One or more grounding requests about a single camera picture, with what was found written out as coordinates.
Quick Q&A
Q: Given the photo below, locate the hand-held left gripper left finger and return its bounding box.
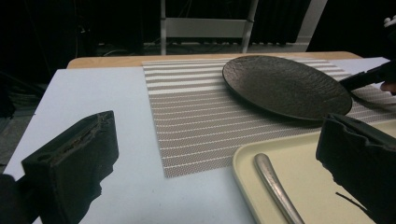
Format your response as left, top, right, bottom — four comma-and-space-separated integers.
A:
21, 110, 120, 224

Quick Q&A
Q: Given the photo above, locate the cream plastic tray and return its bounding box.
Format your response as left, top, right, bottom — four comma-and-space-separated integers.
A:
232, 119, 396, 224

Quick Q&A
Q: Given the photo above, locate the pale blue table sheet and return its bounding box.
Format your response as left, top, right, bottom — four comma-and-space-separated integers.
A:
3, 56, 396, 224

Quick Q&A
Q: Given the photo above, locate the striped woven placemat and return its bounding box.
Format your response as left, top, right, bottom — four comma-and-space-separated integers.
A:
142, 56, 396, 179

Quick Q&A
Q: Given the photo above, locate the black textured plate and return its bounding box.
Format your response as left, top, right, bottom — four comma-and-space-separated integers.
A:
221, 55, 353, 122

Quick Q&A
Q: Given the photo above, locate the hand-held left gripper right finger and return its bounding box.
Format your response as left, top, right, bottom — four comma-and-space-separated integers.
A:
316, 113, 396, 224

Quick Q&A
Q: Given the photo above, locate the grey metal stand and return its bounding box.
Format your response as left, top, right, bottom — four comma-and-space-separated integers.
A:
159, 0, 328, 55

